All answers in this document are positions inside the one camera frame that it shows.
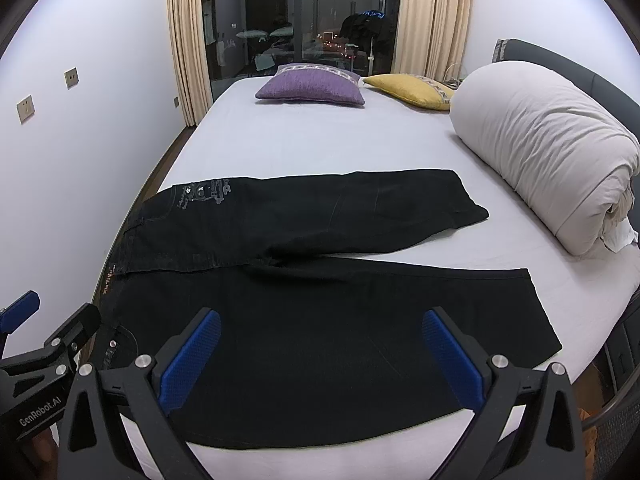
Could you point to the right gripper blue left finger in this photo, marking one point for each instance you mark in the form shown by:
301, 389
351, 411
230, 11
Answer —
95, 444

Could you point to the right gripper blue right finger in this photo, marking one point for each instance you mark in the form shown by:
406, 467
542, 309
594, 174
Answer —
525, 422

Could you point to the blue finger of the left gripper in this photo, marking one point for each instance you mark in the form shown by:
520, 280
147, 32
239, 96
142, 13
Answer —
76, 331
12, 317

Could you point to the black denim pants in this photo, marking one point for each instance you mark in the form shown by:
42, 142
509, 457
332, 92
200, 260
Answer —
320, 336

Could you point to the rolled white duvet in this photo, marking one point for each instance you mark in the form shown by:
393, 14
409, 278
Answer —
570, 160

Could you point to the dark grey headboard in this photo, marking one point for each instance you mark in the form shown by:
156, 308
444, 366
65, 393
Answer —
614, 100

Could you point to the purple cushion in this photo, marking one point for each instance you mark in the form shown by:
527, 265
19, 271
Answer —
312, 82

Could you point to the yellow cushion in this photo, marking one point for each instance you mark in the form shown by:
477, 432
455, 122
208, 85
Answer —
415, 90

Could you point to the dark glass balcony door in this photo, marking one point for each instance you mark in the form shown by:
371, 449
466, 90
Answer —
253, 38

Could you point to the left beige curtain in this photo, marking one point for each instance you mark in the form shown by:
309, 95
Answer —
187, 41

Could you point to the beige curtain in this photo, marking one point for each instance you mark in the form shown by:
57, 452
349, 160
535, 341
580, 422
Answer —
187, 41
431, 37

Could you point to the right beige curtain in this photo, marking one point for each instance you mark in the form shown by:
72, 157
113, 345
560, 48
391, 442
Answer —
431, 37

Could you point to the near wall switch plate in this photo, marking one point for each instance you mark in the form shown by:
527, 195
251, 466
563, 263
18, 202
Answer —
25, 109

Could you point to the wall switch plate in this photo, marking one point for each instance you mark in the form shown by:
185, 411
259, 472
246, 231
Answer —
25, 109
71, 77

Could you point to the far wall switch plate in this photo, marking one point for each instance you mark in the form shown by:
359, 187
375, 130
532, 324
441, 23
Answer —
71, 77

